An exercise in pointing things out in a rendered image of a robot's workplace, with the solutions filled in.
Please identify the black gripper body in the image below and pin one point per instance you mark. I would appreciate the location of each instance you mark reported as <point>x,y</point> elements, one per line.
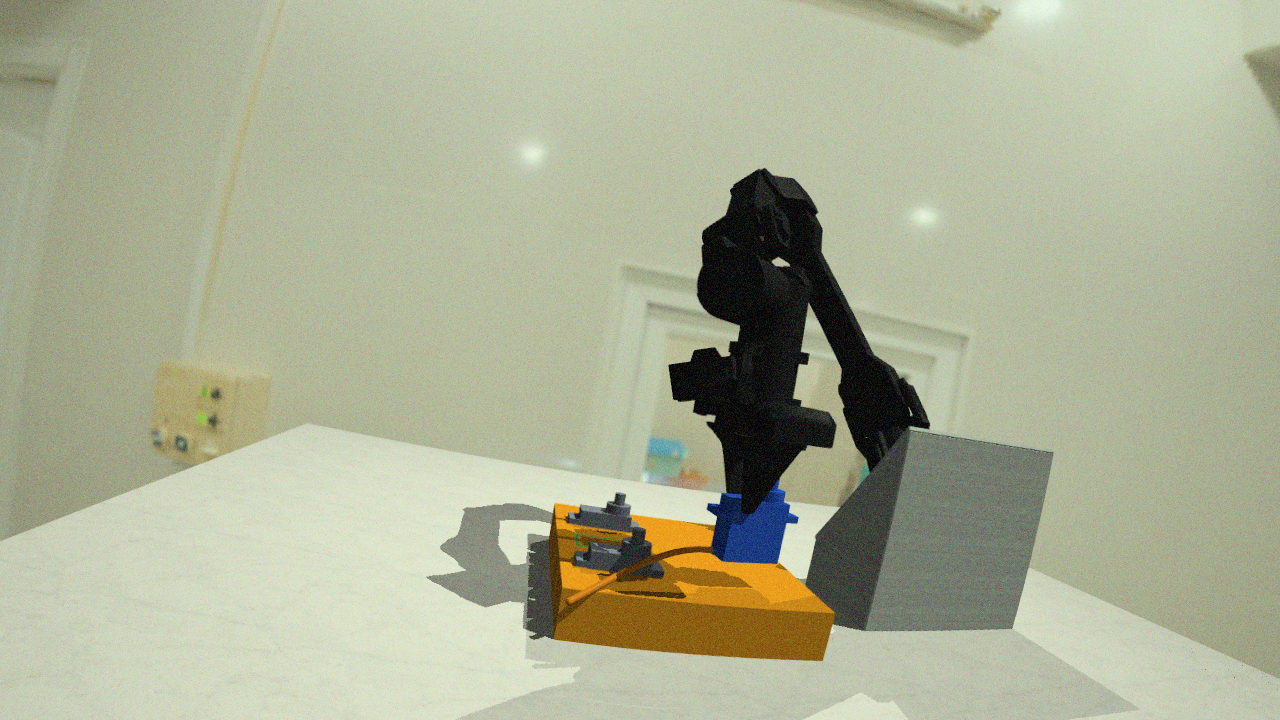
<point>772,413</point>

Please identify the blue micro servo with brown cable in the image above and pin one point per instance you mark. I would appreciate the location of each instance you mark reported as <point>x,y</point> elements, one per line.
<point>738,537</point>

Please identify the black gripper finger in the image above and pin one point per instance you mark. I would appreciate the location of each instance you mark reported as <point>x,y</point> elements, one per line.
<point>733,456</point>
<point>765,461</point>

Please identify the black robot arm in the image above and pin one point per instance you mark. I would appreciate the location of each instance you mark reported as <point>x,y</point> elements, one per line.
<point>772,217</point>

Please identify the orange flat deck plate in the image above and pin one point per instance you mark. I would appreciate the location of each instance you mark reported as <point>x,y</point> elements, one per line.
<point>691,603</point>

